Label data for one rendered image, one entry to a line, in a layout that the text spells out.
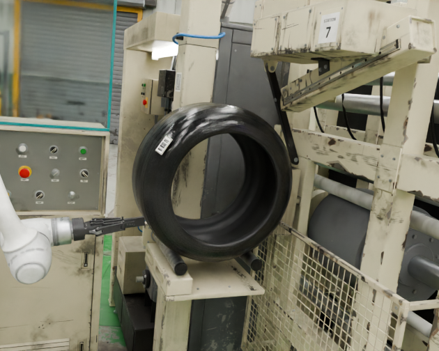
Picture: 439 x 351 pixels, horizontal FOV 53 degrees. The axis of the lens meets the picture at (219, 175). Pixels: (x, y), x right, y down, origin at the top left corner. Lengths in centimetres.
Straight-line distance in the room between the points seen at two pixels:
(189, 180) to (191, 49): 51
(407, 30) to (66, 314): 177
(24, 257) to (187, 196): 75
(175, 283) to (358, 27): 97
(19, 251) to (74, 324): 96
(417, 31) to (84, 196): 146
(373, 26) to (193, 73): 72
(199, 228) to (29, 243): 71
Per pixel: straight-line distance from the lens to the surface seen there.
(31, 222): 149
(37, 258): 131
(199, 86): 177
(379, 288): 136
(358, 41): 134
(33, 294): 215
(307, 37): 145
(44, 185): 203
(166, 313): 199
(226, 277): 171
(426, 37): 136
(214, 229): 179
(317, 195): 232
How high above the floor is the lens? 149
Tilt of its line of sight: 11 degrees down
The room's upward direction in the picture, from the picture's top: 6 degrees clockwise
